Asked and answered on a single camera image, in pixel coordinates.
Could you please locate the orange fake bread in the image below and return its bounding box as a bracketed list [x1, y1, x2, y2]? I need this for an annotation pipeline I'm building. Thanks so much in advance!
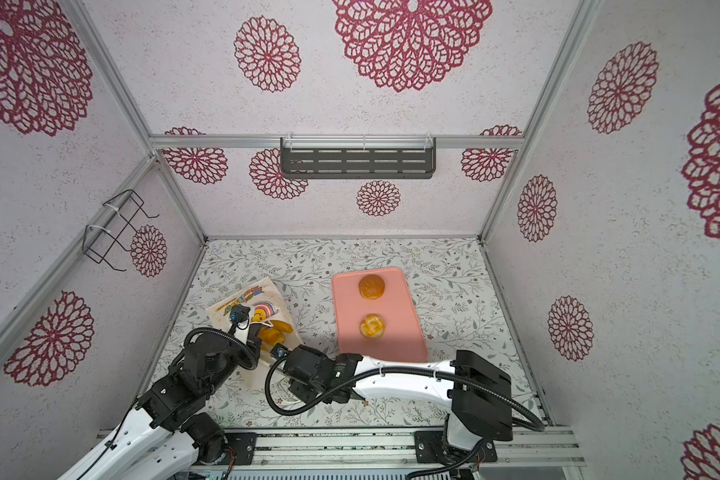
[258, 327, 286, 346]

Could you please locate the grey wall shelf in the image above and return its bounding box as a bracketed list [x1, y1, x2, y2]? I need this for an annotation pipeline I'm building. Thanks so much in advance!
[280, 137, 437, 180]

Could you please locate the white paper bag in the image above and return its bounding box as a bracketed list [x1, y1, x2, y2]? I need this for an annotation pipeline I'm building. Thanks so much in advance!
[206, 277, 303, 390]

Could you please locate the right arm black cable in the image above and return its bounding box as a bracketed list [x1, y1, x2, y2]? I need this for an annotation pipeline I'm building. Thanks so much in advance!
[263, 353, 546, 480]

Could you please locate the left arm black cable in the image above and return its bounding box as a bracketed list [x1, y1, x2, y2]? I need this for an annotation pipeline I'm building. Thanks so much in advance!
[89, 326, 262, 475]

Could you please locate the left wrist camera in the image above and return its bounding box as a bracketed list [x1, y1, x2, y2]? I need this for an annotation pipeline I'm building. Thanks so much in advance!
[225, 304, 250, 326]

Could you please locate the black wire rack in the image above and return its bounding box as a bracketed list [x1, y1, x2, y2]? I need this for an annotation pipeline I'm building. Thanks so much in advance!
[81, 189, 159, 273]

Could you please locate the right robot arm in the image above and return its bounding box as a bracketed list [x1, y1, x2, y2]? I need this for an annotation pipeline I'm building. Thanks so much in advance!
[265, 343, 514, 465]

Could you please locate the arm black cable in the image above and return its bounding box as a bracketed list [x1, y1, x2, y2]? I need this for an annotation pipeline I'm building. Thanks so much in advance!
[89, 326, 262, 475]
[263, 353, 546, 480]

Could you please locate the yellow croissant bread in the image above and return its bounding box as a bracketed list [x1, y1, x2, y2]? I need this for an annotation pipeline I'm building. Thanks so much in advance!
[265, 320, 293, 334]

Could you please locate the yellow fake bread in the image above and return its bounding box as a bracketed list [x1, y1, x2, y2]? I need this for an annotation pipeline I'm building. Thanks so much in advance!
[359, 314, 386, 339]

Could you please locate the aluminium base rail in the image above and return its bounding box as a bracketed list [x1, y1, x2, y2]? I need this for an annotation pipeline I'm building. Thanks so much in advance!
[225, 427, 587, 478]

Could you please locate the round brown bun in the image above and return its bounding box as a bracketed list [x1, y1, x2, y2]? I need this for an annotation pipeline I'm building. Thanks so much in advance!
[358, 274, 386, 300]

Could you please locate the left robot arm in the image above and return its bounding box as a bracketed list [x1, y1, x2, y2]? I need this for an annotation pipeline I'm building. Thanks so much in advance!
[61, 326, 261, 479]

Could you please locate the pink plastic tray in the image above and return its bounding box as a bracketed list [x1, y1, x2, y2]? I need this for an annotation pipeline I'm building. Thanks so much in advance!
[332, 267, 428, 363]

